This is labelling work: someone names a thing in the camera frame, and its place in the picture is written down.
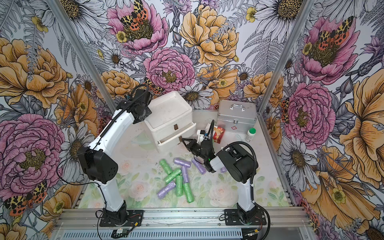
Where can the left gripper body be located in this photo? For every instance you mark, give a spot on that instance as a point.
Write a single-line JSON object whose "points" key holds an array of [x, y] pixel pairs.
{"points": [[147, 112]]}

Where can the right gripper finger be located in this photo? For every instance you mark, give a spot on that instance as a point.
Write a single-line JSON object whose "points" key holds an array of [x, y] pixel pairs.
{"points": [[190, 147], [187, 142]]}

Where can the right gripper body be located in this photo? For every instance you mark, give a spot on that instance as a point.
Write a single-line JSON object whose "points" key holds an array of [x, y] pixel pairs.
{"points": [[198, 151]]}

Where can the purple roll diagonal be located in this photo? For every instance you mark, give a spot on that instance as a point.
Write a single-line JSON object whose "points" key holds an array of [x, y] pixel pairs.
{"points": [[201, 168]]}

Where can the purple roll vertical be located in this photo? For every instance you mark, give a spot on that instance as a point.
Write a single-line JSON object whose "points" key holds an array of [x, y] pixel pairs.
{"points": [[185, 174]]}

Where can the white plastic drawer unit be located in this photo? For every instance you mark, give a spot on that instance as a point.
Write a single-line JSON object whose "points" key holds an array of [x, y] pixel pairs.
{"points": [[171, 120]]}

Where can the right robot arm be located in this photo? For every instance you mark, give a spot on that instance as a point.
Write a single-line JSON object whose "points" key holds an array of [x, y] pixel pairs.
{"points": [[240, 160]]}

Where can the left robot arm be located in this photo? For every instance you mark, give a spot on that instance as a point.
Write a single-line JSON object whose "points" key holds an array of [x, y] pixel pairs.
{"points": [[96, 158]]}

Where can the purple roll horizontal middle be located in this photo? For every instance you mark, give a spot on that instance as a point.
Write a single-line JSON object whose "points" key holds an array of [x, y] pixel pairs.
{"points": [[182, 162]]}

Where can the red white carton box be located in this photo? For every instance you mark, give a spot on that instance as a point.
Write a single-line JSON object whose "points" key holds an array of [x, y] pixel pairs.
{"points": [[218, 133]]}

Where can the green roll upper left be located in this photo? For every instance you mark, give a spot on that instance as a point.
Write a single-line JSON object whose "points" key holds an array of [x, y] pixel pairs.
{"points": [[166, 167]]}

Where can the green roll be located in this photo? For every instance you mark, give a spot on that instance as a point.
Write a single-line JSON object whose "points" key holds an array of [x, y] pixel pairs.
{"points": [[188, 191], [179, 186], [166, 167]]}

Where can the green roll bottom left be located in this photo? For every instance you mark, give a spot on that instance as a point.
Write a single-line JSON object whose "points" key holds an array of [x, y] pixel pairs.
{"points": [[179, 186]]}

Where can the green roll diagonal left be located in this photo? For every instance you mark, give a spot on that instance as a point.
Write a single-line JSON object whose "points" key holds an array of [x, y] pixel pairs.
{"points": [[172, 175]]}

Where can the silver aluminium case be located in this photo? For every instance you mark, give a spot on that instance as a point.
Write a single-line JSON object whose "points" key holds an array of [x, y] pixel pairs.
{"points": [[236, 116]]}

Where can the green roll bottom right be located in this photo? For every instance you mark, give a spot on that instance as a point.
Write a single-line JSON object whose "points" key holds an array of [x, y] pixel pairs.
{"points": [[188, 191]]}

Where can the white bottle green cap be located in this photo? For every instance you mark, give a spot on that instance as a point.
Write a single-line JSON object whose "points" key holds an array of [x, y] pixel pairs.
{"points": [[250, 134]]}

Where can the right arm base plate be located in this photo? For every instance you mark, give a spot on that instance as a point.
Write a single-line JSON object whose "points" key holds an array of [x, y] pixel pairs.
{"points": [[237, 217]]}

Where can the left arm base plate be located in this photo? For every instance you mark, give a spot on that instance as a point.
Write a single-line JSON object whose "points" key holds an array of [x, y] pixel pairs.
{"points": [[126, 218]]}

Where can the aluminium front rail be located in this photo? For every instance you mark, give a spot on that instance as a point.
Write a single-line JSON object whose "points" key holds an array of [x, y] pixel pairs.
{"points": [[283, 223]]}

